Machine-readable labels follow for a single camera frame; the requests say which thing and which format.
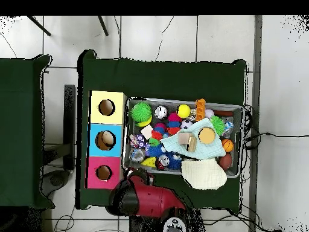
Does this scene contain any black upright post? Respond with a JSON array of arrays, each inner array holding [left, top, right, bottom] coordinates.
[[63, 84, 77, 171]]

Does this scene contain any small brown football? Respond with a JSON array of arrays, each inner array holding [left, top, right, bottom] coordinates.
[[218, 153, 233, 170]]

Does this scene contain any black cable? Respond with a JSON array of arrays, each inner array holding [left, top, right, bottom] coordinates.
[[243, 131, 309, 149]]

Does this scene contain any orange plastic toy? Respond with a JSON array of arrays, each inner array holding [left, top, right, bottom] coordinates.
[[194, 98, 206, 122]]

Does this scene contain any wooden box with three holes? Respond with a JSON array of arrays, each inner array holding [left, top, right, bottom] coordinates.
[[85, 90, 128, 190]]

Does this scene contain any toy hamburger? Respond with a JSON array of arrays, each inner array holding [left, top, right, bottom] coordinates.
[[198, 127, 216, 145]]

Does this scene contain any plain wooden block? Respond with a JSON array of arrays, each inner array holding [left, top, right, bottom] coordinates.
[[178, 132, 192, 146]]

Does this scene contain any light teal waffle cloth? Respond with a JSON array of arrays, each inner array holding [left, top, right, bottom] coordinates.
[[160, 117, 226, 160]]

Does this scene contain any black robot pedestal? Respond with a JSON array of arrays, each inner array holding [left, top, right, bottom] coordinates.
[[128, 215, 166, 232]]

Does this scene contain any shallow wire mesh bin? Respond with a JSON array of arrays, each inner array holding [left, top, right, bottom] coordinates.
[[121, 97, 244, 179]]

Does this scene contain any small orange basketball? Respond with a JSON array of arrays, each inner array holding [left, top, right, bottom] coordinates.
[[221, 138, 234, 153]]

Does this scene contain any large green spiky ball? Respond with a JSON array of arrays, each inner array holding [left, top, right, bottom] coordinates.
[[130, 101, 153, 123]]

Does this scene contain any grey round base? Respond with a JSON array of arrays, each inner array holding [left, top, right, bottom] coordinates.
[[40, 169, 71, 196]]

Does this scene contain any black metal leg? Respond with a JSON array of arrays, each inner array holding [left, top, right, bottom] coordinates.
[[97, 15, 109, 37], [26, 15, 52, 37]]

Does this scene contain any cream waffle cloth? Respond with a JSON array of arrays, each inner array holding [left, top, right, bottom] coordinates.
[[180, 158, 228, 191]]

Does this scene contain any yellow ball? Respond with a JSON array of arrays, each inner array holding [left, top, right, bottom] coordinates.
[[176, 104, 191, 119]]

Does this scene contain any dark green side tablecloth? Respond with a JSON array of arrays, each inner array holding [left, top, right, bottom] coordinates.
[[0, 54, 56, 209]]

